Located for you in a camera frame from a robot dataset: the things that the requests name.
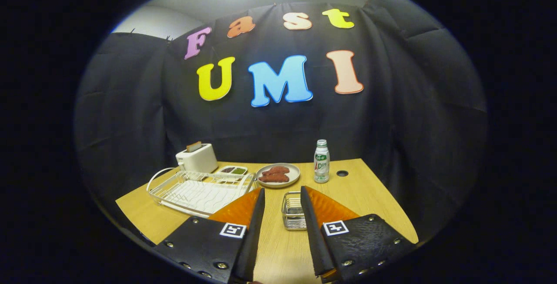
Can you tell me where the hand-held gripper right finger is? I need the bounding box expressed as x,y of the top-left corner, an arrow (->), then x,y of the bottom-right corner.
300,186 -> 416,284

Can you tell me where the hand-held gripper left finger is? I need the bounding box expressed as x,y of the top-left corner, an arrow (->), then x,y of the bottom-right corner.
152,187 -> 266,284

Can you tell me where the metal wire basket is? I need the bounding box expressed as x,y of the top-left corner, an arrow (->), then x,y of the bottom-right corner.
281,191 -> 308,231

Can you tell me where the white wire dish rack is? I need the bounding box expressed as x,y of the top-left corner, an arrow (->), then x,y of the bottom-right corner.
147,167 -> 258,218

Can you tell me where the beige plate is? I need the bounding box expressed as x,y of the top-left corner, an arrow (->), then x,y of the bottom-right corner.
255,163 -> 301,188

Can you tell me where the white drip tray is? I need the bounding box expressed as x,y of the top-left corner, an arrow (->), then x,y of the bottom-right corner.
160,180 -> 248,218

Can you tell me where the white drink bottle green cap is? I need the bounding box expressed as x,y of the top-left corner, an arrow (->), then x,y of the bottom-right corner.
313,140 -> 330,184

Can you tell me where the white divided tray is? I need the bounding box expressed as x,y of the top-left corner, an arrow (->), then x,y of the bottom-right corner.
216,165 -> 248,177

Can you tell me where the white toaster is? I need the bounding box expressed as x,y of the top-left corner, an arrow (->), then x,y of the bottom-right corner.
176,143 -> 218,174

